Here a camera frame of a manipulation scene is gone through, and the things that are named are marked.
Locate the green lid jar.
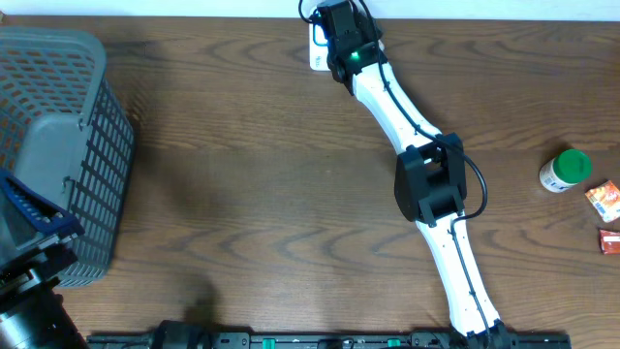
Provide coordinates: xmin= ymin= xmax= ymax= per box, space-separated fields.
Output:
xmin=539 ymin=149 xmax=593 ymax=193

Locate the orange snack packet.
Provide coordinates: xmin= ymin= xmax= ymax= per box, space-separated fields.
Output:
xmin=585 ymin=180 xmax=620 ymax=223

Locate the red chocolate bar wrapper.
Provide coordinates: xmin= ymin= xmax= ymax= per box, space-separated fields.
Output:
xmin=600 ymin=229 xmax=620 ymax=255

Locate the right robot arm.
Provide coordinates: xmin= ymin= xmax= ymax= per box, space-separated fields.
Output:
xmin=309 ymin=1 xmax=514 ymax=348

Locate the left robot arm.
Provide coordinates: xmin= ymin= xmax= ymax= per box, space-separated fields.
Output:
xmin=1 ymin=170 xmax=87 ymax=348

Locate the white barcode scanner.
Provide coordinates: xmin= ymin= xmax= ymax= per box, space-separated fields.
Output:
xmin=308 ymin=24 xmax=329 ymax=72

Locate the grey plastic mesh basket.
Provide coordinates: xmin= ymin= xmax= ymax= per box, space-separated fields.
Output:
xmin=1 ymin=26 xmax=136 ymax=287

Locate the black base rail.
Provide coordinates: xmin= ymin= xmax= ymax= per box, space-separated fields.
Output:
xmin=86 ymin=321 xmax=572 ymax=349

